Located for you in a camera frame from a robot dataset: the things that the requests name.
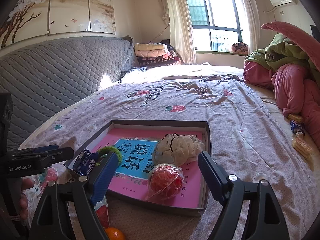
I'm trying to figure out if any green fuzzy ring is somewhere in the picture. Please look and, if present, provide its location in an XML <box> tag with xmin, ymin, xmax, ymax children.
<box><xmin>96</xmin><ymin>145</ymin><xmax>123</xmax><ymax>167</ymax></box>

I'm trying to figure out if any red white surprise egg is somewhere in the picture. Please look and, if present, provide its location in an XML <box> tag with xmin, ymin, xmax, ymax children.
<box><xmin>94</xmin><ymin>196</ymin><xmax>110</xmax><ymax>228</ymax></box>

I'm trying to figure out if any beige mesh scrunchie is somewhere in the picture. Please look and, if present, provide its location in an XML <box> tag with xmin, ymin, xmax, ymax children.
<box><xmin>152</xmin><ymin>133</ymin><xmax>205</xmax><ymax>166</ymax></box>

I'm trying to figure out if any orange mandarin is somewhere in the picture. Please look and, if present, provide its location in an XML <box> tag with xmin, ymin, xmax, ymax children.
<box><xmin>104</xmin><ymin>227</ymin><xmax>126</xmax><ymax>240</ymax></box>

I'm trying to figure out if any person's left hand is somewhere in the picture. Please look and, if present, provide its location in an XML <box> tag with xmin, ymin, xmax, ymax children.
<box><xmin>20</xmin><ymin>178</ymin><xmax>34</xmax><ymax>220</ymax></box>

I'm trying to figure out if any dark cardboard box tray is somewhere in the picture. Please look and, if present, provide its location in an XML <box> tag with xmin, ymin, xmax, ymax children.
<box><xmin>64</xmin><ymin>119</ymin><xmax>210</xmax><ymax>217</ymax></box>

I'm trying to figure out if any pink blue book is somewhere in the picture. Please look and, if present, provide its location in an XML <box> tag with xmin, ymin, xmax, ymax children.
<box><xmin>87</xmin><ymin>128</ymin><xmax>206</xmax><ymax>210</ymax></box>

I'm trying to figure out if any grey quilted headboard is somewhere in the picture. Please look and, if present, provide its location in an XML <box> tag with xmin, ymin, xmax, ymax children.
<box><xmin>1</xmin><ymin>36</ymin><xmax>136</xmax><ymax>150</ymax></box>

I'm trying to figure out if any yellow biscuit packet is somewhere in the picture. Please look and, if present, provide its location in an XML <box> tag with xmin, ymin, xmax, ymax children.
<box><xmin>291</xmin><ymin>132</ymin><xmax>313</xmax><ymax>159</ymax></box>

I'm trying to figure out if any small blue snack packet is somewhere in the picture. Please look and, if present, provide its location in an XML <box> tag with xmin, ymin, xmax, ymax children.
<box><xmin>290</xmin><ymin>120</ymin><xmax>305</xmax><ymax>135</ymax></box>

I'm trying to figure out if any pink blanket pile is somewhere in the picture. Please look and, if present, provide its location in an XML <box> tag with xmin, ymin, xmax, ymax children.
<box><xmin>243</xmin><ymin>21</ymin><xmax>319</xmax><ymax>146</ymax></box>

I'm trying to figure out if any folded blankets stack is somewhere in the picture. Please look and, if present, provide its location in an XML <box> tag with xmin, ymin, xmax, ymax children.
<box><xmin>134</xmin><ymin>43</ymin><xmax>183</xmax><ymax>68</ymax></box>

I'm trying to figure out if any floral cushion on sill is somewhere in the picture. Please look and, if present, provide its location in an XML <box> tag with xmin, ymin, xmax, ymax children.
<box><xmin>231</xmin><ymin>42</ymin><xmax>249</xmax><ymax>56</ymax></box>

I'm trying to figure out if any green blanket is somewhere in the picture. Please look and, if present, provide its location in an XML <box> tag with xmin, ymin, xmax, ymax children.
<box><xmin>245</xmin><ymin>33</ymin><xmax>319</xmax><ymax>83</ymax></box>

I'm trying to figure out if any cream curtain left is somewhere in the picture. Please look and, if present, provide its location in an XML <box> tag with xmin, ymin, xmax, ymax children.
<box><xmin>159</xmin><ymin>0</ymin><xmax>196</xmax><ymax>64</ymax></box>

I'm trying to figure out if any cream curtain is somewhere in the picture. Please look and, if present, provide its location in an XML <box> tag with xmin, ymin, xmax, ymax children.
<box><xmin>242</xmin><ymin>0</ymin><xmax>261</xmax><ymax>53</ymax></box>
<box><xmin>159</xmin><ymin>0</ymin><xmax>196</xmax><ymax>64</ymax></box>

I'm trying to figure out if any cream curtain right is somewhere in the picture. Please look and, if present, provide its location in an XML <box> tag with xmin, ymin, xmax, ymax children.
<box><xmin>242</xmin><ymin>0</ymin><xmax>261</xmax><ymax>53</ymax></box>

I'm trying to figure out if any black television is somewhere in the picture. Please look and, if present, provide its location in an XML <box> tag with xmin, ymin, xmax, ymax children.
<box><xmin>310</xmin><ymin>25</ymin><xmax>320</xmax><ymax>42</ymax></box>

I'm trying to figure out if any floral wall painting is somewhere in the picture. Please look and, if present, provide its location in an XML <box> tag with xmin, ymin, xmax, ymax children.
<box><xmin>1</xmin><ymin>0</ymin><xmax>116</xmax><ymax>48</ymax></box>

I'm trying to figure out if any window with dark frame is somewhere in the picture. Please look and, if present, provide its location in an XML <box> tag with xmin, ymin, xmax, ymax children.
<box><xmin>187</xmin><ymin>0</ymin><xmax>242</xmax><ymax>52</ymax></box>

